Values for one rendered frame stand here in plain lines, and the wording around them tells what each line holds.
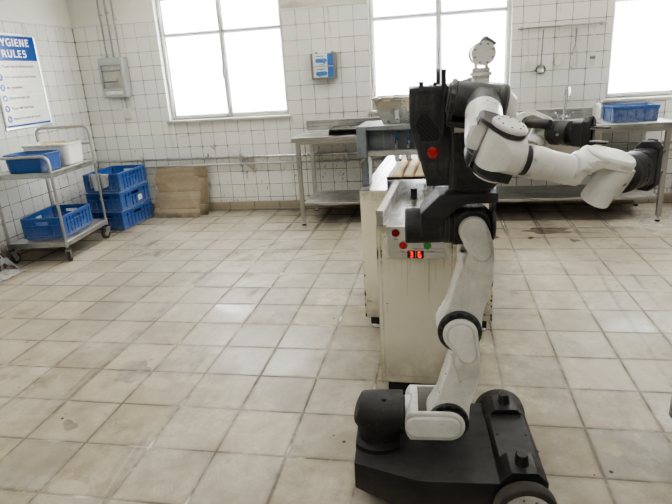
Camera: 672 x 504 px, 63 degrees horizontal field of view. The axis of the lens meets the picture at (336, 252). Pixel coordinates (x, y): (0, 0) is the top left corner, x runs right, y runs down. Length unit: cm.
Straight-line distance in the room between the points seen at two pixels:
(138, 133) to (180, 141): 52
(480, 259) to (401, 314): 79
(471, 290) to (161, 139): 539
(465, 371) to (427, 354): 63
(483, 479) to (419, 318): 77
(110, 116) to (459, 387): 578
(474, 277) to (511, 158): 65
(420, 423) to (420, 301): 63
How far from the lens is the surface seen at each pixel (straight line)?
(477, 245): 174
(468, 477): 201
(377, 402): 203
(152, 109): 679
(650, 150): 150
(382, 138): 305
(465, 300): 184
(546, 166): 126
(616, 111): 566
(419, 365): 257
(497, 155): 124
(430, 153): 163
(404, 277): 239
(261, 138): 633
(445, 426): 201
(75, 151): 579
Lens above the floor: 146
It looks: 18 degrees down
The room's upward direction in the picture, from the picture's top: 4 degrees counter-clockwise
